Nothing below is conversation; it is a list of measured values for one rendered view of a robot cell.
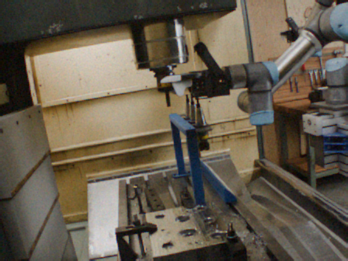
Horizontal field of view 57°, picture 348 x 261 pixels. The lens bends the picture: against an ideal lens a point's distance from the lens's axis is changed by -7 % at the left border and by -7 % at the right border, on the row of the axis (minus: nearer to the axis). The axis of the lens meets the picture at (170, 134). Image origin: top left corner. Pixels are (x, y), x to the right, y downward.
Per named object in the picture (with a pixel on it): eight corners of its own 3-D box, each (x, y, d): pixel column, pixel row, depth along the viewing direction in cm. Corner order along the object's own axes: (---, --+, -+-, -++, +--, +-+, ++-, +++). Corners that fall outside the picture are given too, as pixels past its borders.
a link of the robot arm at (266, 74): (281, 88, 99) (279, 59, 97) (248, 92, 98) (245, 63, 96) (270, 86, 107) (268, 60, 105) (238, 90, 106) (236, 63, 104)
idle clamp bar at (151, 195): (156, 199, 150) (154, 186, 149) (169, 223, 125) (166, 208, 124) (145, 202, 149) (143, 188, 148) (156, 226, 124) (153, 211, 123)
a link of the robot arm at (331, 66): (321, 85, 170) (319, 59, 168) (338, 81, 175) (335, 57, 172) (339, 85, 159) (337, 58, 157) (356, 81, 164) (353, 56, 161)
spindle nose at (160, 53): (137, 70, 105) (130, 32, 102) (187, 62, 105) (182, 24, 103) (133, 71, 89) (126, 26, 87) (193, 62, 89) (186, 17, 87)
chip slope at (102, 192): (234, 191, 216) (229, 152, 211) (280, 242, 148) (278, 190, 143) (95, 218, 207) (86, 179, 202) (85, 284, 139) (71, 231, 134)
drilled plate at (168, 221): (211, 213, 119) (210, 200, 118) (237, 254, 91) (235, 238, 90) (147, 226, 117) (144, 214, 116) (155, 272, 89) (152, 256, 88)
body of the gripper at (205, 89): (193, 100, 96) (233, 95, 98) (189, 70, 95) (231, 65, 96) (187, 98, 104) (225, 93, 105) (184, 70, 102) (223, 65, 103)
